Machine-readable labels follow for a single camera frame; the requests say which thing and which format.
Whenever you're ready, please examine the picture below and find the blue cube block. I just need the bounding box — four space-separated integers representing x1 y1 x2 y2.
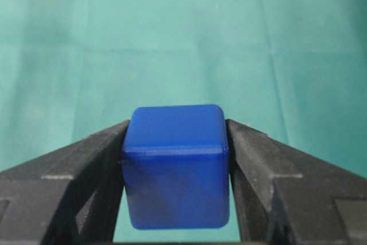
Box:
121 104 229 230

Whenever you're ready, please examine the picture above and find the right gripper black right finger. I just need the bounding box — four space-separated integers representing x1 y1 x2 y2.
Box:
226 119 366 244

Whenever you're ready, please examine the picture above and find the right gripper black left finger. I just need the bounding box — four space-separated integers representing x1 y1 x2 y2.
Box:
1 121 128 244

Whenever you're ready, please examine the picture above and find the green table cloth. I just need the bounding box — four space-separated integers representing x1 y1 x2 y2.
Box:
1 0 366 244

